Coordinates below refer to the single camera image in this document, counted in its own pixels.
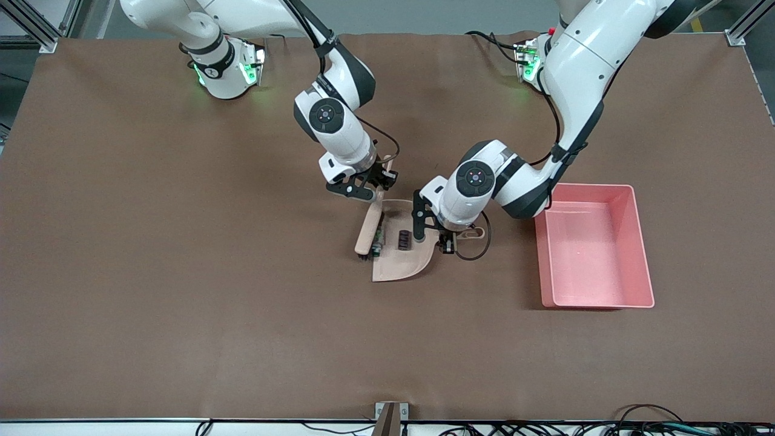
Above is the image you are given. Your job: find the beige brush with black bristles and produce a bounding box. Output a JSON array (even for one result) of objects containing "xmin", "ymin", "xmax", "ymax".
[{"xmin": 354, "ymin": 156, "xmax": 395, "ymax": 261}]

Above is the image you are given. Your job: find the beige plastic dustpan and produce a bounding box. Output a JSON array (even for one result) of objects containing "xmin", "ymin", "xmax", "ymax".
[{"xmin": 371, "ymin": 199, "xmax": 486, "ymax": 283}]

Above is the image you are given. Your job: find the pink plastic bin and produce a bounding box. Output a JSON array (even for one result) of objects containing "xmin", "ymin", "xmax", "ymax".
[{"xmin": 535, "ymin": 184, "xmax": 656, "ymax": 309}]

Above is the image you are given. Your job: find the brown table mat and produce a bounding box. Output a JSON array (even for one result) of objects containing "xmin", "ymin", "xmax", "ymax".
[{"xmin": 0, "ymin": 31, "xmax": 775, "ymax": 423}]

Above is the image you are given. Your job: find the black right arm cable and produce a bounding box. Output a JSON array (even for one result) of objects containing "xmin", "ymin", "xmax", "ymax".
[{"xmin": 357, "ymin": 118, "xmax": 401, "ymax": 162}]

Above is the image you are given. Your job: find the black left base cable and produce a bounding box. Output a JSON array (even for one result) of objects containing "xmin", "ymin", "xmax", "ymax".
[{"xmin": 465, "ymin": 30, "xmax": 523, "ymax": 65}]

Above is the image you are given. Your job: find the black base cable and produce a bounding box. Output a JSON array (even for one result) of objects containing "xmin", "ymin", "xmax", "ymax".
[
  {"xmin": 182, "ymin": 24, "xmax": 270, "ymax": 67},
  {"xmin": 465, "ymin": 30, "xmax": 523, "ymax": 65}
]

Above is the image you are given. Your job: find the grey metal bracket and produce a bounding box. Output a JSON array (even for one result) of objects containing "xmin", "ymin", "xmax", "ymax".
[{"xmin": 372, "ymin": 401, "xmax": 410, "ymax": 436}]

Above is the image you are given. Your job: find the black right base cable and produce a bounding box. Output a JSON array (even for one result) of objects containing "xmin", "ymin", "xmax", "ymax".
[{"xmin": 182, "ymin": 24, "xmax": 270, "ymax": 67}]

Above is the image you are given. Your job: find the black cable bundle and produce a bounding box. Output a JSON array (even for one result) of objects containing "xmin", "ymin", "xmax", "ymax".
[{"xmin": 436, "ymin": 404, "xmax": 775, "ymax": 436}]

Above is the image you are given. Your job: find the aluminium frame profile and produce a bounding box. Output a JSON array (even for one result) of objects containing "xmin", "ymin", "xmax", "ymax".
[
  {"xmin": 0, "ymin": 0, "xmax": 82, "ymax": 54},
  {"xmin": 725, "ymin": 0, "xmax": 765, "ymax": 47}
]

